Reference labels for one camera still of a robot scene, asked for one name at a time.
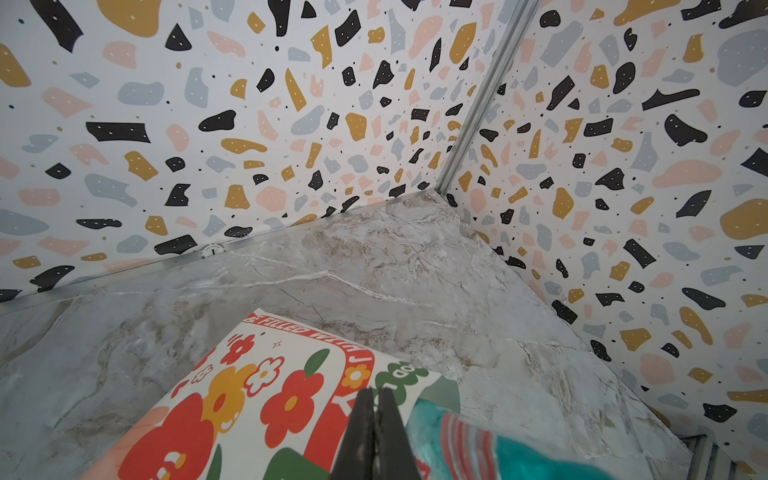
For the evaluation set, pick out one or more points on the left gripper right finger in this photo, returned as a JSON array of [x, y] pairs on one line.
[[394, 459]]

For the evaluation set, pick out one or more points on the teal berry mint candy bag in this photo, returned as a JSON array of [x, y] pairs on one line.
[[445, 446]]

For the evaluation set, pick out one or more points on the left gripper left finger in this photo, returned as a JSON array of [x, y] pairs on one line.
[[355, 457]]

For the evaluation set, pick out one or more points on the white floral paper bag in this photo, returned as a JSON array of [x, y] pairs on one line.
[[271, 401]]

